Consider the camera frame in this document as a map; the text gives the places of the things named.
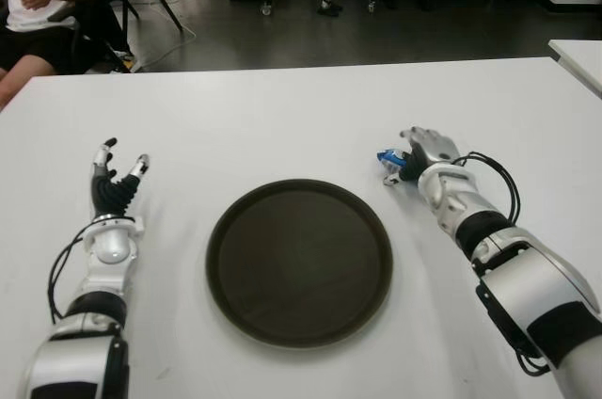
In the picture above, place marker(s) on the white side table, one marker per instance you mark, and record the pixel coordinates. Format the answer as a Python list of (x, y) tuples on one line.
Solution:
[(583, 55)]

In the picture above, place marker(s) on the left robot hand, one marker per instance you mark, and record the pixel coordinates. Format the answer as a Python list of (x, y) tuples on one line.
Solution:
[(113, 196)]

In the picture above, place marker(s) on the blue Oreo cookie package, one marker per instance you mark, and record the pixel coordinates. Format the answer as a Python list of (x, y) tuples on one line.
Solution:
[(390, 158)]

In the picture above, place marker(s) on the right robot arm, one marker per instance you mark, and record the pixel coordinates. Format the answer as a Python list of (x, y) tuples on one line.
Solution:
[(531, 286)]

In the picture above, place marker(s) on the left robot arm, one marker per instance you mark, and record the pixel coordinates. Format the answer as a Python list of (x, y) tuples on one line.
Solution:
[(110, 248)]

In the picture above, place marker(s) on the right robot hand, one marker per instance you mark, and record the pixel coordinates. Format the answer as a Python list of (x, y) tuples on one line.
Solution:
[(432, 147)]

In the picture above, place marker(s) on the dark round tray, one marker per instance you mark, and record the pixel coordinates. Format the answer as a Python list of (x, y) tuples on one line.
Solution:
[(301, 267)]

